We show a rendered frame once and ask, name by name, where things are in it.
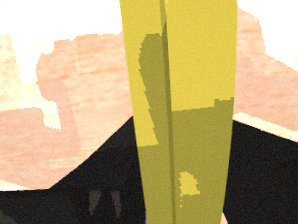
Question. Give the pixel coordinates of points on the yellow long bar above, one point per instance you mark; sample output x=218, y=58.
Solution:
x=180, y=56

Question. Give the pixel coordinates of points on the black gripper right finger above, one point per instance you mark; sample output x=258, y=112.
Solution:
x=262, y=181

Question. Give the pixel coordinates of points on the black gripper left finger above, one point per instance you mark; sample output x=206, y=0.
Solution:
x=105, y=189

